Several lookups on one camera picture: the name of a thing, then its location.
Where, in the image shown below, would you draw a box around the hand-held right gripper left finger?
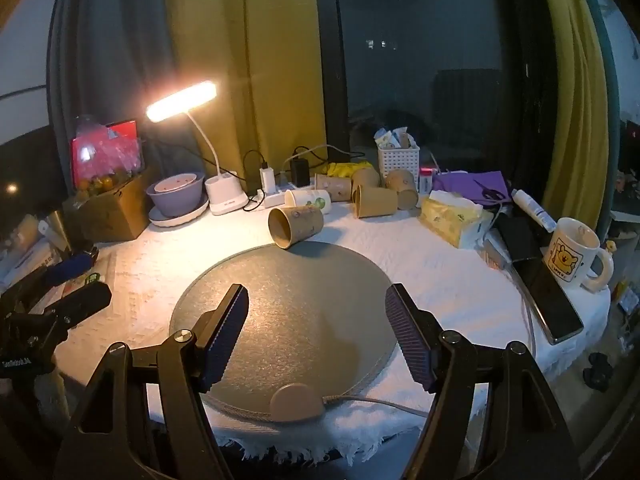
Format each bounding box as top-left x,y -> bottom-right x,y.
52,284 -> 250,480

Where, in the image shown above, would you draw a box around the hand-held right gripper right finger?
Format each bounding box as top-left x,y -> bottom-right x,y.
385,282 -> 583,480

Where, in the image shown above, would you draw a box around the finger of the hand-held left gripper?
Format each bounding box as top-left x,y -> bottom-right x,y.
30,250 -> 100,286
42,281 -> 112,331

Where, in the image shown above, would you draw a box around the brown paper cup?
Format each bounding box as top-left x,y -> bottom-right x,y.
352,185 -> 399,219
385,169 -> 420,209
315,174 -> 353,202
268,205 -> 325,250
350,167 -> 383,197

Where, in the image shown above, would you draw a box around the white paper cup green print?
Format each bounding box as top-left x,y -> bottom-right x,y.
285,189 -> 332,215

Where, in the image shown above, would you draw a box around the cardboard box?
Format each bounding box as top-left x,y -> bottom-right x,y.
65,167 -> 156,242

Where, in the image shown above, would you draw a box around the white tablecloth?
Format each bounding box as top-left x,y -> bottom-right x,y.
52,205 -> 612,463

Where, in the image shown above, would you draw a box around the round grey mat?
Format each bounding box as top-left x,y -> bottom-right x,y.
169,241 -> 401,421

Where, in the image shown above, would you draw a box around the purple bowl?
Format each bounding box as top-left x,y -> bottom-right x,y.
146,171 -> 207,218

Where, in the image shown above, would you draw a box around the red box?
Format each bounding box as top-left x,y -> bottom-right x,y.
70,119 -> 146,188

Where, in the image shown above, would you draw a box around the yellow tissue pack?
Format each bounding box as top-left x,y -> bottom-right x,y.
419,190 -> 493,250

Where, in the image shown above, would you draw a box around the white plate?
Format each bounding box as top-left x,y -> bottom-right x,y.
148,195 -> 210,228

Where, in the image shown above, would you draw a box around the pink bowl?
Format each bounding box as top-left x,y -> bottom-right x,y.
154,173 -> 198,194

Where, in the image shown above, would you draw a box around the black smartphone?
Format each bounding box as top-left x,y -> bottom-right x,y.
510,257 -> 585,345

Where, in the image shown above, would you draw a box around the white power strip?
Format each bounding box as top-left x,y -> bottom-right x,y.
242,187 -> 297,209

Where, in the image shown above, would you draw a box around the black wallet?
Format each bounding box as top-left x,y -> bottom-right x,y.
495,215 -> 543,263

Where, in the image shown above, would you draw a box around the black scissors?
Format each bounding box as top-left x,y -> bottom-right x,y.
470,177 -> 507,202

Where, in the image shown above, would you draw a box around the white plastic basket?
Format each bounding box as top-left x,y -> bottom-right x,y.
377,144 -> 421,193

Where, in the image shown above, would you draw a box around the white tube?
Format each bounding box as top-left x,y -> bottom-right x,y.
511,189 -> 557,233

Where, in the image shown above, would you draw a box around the yellow rubber gloves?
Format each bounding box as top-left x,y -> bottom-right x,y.
327,161 -> 373,179

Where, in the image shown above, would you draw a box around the cream bear print mug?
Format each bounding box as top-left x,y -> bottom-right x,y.
542,217 -> 615,292

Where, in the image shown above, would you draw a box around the white desk lamp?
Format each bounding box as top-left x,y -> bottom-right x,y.
146,80 -> 249,216

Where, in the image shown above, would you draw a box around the grey curtain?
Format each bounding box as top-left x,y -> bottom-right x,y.
47,0 -> 176,186

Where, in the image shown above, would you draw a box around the yellow curtain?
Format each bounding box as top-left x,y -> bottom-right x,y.
164,0 -> 331,196
532,0 -> 621,221

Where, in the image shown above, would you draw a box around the black cable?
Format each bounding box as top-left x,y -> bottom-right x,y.
242,149 -> 268,211

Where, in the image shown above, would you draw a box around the white cable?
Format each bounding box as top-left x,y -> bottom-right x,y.
281,144 -> 368,181

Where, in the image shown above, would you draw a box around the black window frame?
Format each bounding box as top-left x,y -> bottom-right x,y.
314,0 -> 352,161

